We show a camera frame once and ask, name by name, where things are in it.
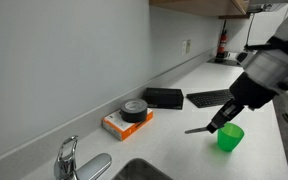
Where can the flat orange white box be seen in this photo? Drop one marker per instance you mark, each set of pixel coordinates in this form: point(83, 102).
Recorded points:
point(125, 131)

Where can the red fire extinguisher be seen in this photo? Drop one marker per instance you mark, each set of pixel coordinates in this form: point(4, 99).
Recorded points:
point(222, 43)

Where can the white wall power outlet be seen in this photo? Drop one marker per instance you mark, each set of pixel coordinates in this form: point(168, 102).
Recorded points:
point(184, 48)

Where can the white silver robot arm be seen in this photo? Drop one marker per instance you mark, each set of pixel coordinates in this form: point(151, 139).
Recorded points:
point(280, 63)

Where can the black duct tape roll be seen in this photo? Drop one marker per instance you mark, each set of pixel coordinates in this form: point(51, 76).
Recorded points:
point(134, 114)

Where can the beige wall switch plate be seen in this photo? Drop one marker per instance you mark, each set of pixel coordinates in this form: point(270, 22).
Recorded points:
point(188, 46)

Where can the long black box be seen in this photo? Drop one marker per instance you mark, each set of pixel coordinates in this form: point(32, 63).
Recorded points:
point(164, 98)

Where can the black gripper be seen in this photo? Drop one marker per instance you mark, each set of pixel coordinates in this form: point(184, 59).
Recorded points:
point(252, 91)

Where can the stainless steel sink basin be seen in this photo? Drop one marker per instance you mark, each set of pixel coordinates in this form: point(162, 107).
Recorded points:
point(140, 171)

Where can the black counter mat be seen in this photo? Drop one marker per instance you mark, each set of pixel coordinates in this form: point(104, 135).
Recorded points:
point(224, 62)

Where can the wooden wall cabinet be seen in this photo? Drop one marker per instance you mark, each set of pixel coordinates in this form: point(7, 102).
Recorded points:
point(200, 6)

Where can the chrome sink faucet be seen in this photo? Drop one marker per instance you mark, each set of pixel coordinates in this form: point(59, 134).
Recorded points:
point(65, 163)

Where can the black computer keyboard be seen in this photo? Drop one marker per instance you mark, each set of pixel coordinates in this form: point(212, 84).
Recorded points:
point(210, 97)

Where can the green plastic cup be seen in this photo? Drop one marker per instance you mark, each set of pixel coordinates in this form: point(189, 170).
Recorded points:
point(230, 140)

